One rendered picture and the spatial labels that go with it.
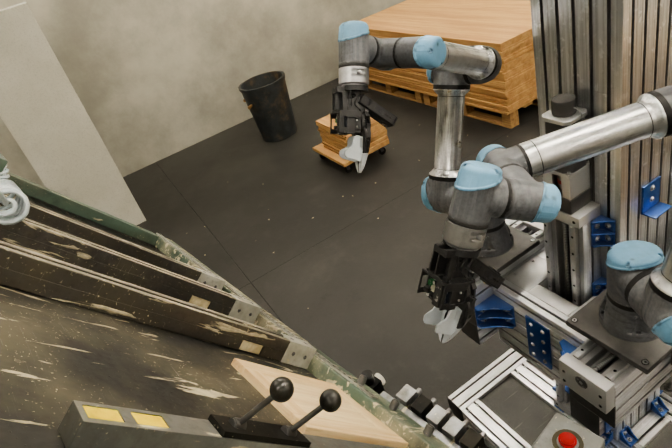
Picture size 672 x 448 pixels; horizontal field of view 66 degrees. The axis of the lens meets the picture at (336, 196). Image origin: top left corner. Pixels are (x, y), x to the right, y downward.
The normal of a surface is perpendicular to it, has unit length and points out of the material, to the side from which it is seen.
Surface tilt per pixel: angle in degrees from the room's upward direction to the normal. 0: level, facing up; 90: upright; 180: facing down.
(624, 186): 90
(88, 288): 90
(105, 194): 90
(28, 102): 90
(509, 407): 0
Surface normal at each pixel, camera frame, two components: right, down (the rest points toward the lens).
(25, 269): 0.64, 0.24
